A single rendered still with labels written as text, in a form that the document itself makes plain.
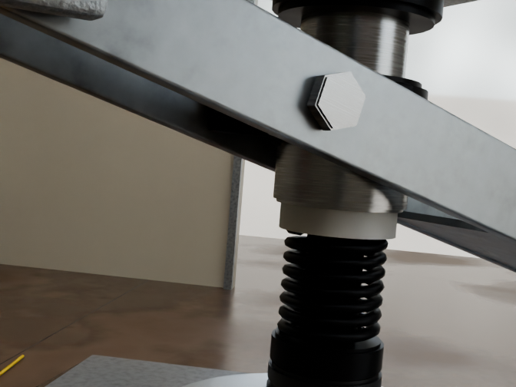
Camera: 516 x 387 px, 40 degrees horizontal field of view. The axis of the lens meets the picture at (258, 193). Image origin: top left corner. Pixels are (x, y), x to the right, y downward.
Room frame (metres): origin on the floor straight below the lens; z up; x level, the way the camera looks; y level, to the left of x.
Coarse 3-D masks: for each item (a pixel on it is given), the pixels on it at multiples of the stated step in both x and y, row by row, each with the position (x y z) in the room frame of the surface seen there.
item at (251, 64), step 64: (128, 0) 0.29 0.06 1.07; (192, 0) 0.31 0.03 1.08; (64, 64) 0.39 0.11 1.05; (128, 64) 0.29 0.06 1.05; (192, 64) 0.31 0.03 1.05; (256, 64) 0.32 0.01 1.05; (320, 64) 0.34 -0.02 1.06; (192, 128) 0.43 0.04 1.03; (320, 128) 0.34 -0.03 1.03; (384, 128) 0.36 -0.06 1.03; (448, 128) 0.38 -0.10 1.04; (448, 192) 0.39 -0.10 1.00; (512, 192) 0.41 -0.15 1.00; (512, 256) 0.51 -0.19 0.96
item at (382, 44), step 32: (320, 32) 0.40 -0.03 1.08; (352, 32) 0.39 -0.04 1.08; (384, 32) 0.40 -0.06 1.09; (384, 64) 0.40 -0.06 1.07; (224, 128) 0.42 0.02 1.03; (256, 128) 0.43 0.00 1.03; (288, 160) 0.40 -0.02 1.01; (320, 160) 0.39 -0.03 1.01; (288, 192) 0.40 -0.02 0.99; (320, 192) 0.39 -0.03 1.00; (352, 192) 0.38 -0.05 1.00; (384, 192) 0.39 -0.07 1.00
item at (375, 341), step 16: (320, 240) 0.41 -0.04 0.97; (336, 240) 0.41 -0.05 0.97; (352, 240) 0.41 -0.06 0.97; (336, 256) 0.41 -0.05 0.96; (352, 256) 0.41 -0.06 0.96; (272, 336) 0.42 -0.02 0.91; (288, 336) 0.41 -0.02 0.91; (272, 352) 0.42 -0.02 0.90; (288, 352) 0.40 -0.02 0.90; (304, 352) 0.39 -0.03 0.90; (320, 352) 0.39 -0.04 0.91; (336, 352) 0.39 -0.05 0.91; (352, 352) 0.39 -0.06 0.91; (368, 352) 0.40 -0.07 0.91; (288, 368) 0.40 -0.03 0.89; (304, 368) 0.39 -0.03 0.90; (320, 368) 0.39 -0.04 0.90; (336, 368) 0.39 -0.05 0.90; (352, 368) 0.39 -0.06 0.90; (368, 368) 0.40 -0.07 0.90
